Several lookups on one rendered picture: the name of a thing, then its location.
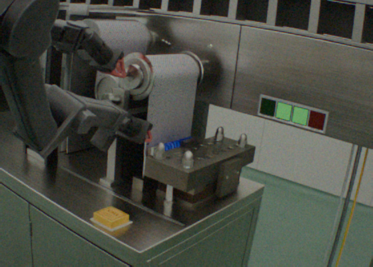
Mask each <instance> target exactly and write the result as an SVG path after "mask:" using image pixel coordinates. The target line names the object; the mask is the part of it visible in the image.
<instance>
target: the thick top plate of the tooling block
mask: <svg viewBox="0 0 373 267"><path fill-rule="evenodd" d="M214 137H215V136H212V137H208V138H205V139H204V140H203V142H202V143H199V144H198V145H195V146H191V147H188V148H185V147H182V146H180V147H177V148H173V149H170V150H166V151H165V159H163V160H158V159H155V158H153V156H151V155H150V156H146V157H145V169H144V175H145V176H147V177H149V178H152V179H154V180H157V181H160V182H162V183H165V184H167V185H169V186H172V187H175V188H177V189H179V190H182V191H184V192H188V191H190V190H192V189H195V188H197V187H199V186H202V185H204V184H206V183H208V182H210V181H213V180H215V179H218V176H219V170H220V164H221V163H224V162H226V161H228V160H231V159H234V158H236V157H237V158H238V157H239V158H241V159H242V160H241V165H240V168H241V167H244V166H246V165H248V164H250V163H252V162H254V155H255V150H256V146H254V145H251V144H247V147H241V146H237V144H238V141H237V140H234V139H231V138H228V137H224V140H217V139H215V138H214ZM187 151H190V152H192V159H193V160H194V161H193V168H183V167H182V166H181V164H182V159H183V158H184V154H185V152H187Z"/></svg>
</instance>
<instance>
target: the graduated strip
mask: <svg viewBox="0 0 373 267"><path fill-rule="evenodd" d="M60 168H62V169H64V170H66V171H68V172H70V173H72V174H74V175H75V176H77V177H79V178H81V179H83V180H84V181H87V182H89V183H91V184H93V185H95V186H98V187H99V188H101V189H103V190H106V191H107V192H110V193H111V194H114V195H115V196H118V197H120V198H122V199H123V200H126V201H127V202H129V203H131V204H133V205H135V206H138V207H139V208H142V209H143V210H146V211H148V212H150V213H152V214H154V215H156V216H159V217H161V218H164V219H166V220H169V221H171V222H173V223H175V224H177V225H179V226H182V227H183V226H186V225H187V224H185V223H184V222H181V221H179V220H175V219H174V218H171V217H169V216H167V215H165V214H162V213H160V212H158V211H156V210H153V209H152V208H149V207H148V206H145V205H143V204H141V203H139V202H136V201H134V200H132V199H130V198H127V197H126V196H123V195H122V194H119V193H117V192H115V191H114V190H112V189H110V188H108V187H106V186H103V185H102V184H99V183H98V182H95V181H94V180H91V179H90V178H87V177H85V176H83V175H82V174H79V173H77V172H75V171H73V170H71V169H69V168H67V167H66V166H60Z"/></svg>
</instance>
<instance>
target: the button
mask: <svg viewBox="0 0 373 267"><path fill-rule="evenodd" d="M93 214H94V220H96V221H98V222H99V223H101V224H103V225H105V226H107V227H108V228H110V229H112V228H116V227H118V226H120V225H122V224H125V223H127V222H128V221H129V215H128V214H125V213H124V212H121V211H120V210H117V209H116V208H113V207H112V206H110V207H108V208H105V209H102V210H99V211H96V212H94V213H93Z"/></svg>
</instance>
